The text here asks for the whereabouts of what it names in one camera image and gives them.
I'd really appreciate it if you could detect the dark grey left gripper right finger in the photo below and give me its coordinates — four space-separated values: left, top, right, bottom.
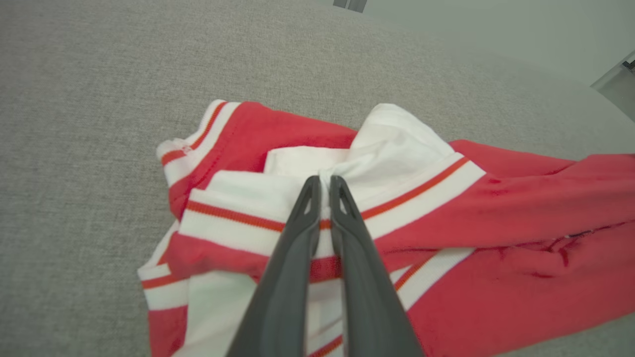
328 174 425 357

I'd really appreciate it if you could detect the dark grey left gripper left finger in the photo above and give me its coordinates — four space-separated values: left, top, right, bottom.
226 175 322 357

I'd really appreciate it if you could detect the red garment with white stripes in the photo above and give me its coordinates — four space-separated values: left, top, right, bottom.
137 99 635 357

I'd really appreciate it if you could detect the grey partition post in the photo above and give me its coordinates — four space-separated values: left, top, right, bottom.
332 0 368 13

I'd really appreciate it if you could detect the grey fabric sofa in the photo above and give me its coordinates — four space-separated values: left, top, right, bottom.
0 0 635 357

